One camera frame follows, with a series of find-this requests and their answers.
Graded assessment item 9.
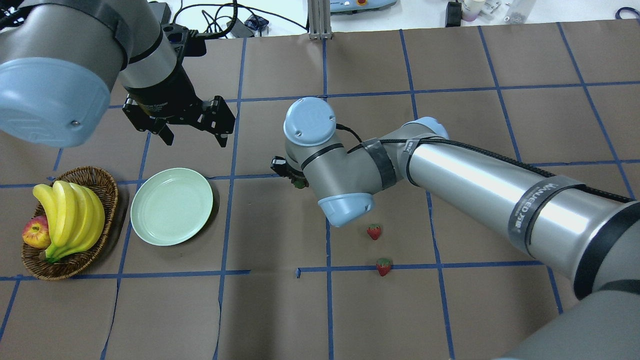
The red yellow apple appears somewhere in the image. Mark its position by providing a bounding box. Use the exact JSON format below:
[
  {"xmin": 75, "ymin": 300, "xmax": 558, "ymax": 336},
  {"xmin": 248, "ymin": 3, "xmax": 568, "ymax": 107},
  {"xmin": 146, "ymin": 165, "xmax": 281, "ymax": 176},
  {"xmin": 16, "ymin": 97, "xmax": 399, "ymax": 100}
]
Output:
[{"xmin": 22, "ymin": 215, "xmax": 51, "ymax": 249}]

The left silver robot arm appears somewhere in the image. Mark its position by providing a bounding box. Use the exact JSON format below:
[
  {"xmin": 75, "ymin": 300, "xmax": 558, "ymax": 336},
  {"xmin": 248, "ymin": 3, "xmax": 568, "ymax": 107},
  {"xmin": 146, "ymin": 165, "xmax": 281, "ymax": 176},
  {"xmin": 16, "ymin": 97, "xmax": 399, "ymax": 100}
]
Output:
[{"xmin": 0, "ymin": 0, "xmax": 236, "ymax": 148}]

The yellow banana bunch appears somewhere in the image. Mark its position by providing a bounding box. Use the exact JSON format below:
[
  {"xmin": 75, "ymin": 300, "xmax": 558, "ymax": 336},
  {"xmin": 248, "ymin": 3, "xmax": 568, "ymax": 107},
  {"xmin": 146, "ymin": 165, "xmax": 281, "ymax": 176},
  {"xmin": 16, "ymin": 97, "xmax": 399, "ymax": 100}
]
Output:
[{"xmin": 32, "ymin": 180, "xmax": 106, "ymax": 264}]

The light green plate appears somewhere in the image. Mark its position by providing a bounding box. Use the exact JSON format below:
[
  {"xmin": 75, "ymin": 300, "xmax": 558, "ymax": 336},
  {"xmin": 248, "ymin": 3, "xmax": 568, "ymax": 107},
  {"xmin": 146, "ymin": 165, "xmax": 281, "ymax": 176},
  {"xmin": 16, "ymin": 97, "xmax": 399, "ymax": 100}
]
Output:
[{"xmin": 130, "ymin": 167, "xmax": 214, "ymax": 247}]

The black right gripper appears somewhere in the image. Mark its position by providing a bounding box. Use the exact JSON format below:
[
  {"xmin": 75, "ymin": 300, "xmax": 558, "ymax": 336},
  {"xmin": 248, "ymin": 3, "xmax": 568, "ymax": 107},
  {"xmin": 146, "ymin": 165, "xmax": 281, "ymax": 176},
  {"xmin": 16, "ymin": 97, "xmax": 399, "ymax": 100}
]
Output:
[{"xmin": 270, "ymin": 156, "xmax": 307, "ymax": 184}]

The aluminium frame post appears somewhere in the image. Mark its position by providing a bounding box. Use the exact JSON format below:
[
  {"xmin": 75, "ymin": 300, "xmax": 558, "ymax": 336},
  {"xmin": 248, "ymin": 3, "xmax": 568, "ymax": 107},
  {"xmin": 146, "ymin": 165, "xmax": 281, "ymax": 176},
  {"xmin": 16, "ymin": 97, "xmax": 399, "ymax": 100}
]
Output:
[{"xmin": 306, "ymin": 0, "xmax": 334, "ymax": 41}]

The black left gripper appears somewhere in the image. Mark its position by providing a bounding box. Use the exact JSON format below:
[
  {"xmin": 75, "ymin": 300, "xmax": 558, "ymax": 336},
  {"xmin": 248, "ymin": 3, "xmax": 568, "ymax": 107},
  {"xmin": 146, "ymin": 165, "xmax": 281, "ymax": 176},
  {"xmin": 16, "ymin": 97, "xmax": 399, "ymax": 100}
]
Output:
[{"xmin": 122, "ymin": 67, "xmax": 236, "ymax": 148}]

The black power adapter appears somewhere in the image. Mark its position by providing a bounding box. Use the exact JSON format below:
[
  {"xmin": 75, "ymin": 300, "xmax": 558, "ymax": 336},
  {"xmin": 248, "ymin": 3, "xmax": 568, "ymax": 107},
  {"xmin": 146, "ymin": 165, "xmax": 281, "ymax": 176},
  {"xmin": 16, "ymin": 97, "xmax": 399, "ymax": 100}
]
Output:
[{"xmin": 445, "ymin": 0, "xmax": 463, "ymax": 28}]

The brown wicker basket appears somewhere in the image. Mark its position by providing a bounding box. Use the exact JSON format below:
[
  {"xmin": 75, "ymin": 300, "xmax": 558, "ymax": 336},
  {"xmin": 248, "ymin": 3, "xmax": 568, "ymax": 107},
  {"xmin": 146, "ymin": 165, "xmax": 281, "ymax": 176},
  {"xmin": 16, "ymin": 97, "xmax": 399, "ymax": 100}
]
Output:
[{"xmin": 20, "ymin": 166, "xmax": 120, "ymax": 281}]

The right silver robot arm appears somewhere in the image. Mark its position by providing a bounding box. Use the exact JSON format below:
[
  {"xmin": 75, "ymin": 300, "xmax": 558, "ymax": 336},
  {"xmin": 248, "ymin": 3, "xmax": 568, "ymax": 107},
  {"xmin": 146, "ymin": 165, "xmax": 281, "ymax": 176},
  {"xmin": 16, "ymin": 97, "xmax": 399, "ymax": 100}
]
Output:
[{"xmin": 271, "ymin": 96, "xmax": 640, "ymax": 360}]

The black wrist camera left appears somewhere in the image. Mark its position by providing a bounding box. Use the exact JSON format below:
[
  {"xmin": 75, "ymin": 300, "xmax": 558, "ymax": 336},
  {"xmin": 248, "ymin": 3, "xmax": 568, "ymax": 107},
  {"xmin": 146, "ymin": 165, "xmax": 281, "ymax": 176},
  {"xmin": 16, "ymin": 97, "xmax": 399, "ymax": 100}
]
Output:
[{"xmin": 161, "ymin": 23, "xmax": 207, "ymax": 61}]

